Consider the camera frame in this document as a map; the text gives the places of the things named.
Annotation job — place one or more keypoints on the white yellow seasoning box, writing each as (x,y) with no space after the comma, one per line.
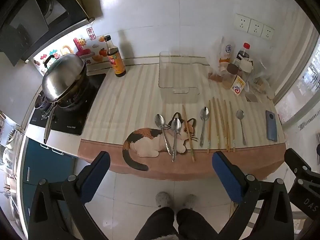
(238,86)

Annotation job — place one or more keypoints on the white wall socket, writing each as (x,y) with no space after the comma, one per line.
(255,27)
(267,32)
(242,22)

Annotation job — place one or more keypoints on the clear plastic container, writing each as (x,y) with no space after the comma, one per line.
(178,80)

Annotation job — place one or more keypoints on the window frame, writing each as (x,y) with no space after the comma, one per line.
(300,92)

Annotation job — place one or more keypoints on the blue kitchen cabinet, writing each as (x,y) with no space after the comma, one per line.
(37,165)

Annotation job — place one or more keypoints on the blue smartphone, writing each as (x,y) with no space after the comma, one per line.
(272,126)

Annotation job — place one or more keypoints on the steel spoon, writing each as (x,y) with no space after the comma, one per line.
(159,120)
(204,113)
(240,115)
(176,125)

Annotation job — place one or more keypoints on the black range hood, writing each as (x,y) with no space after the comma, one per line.
(25,30)

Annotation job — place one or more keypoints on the grey fluffy slipper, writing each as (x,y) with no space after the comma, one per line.
(190,201)
(163,200)

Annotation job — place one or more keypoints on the black glass gas stove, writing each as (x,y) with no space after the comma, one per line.
(75,120)

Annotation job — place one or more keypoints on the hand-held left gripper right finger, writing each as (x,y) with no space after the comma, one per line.
(227,177)

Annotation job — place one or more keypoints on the cat print striped mat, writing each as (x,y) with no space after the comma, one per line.
(125,100)

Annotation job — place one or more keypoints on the colourful wall stickers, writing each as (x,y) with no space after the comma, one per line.
(82,48)

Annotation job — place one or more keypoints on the white bag with orange band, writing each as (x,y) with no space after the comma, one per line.
(225,55)

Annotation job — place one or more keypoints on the white cup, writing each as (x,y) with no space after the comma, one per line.
(247,65)

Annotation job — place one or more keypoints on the dark soy sauce bottle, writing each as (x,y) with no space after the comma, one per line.
(116,62)

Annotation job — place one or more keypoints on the red cap sauce bottle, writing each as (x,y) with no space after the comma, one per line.
(245,52)

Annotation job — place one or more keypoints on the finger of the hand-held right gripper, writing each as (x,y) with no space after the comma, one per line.
(297,162)

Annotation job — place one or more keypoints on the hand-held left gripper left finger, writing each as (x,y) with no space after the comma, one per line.
(95,177)

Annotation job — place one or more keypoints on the clear plastic bag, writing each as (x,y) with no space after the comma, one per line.
(262,82)

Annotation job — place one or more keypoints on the steel pot with lid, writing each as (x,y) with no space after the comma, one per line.
(63,77)

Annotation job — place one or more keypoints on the metal dish rack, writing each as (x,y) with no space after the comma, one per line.
(8,150)

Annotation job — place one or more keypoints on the person's left leg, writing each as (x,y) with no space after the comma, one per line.
(160,222)

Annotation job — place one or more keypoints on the brown packet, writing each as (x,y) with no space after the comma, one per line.
(214,77)

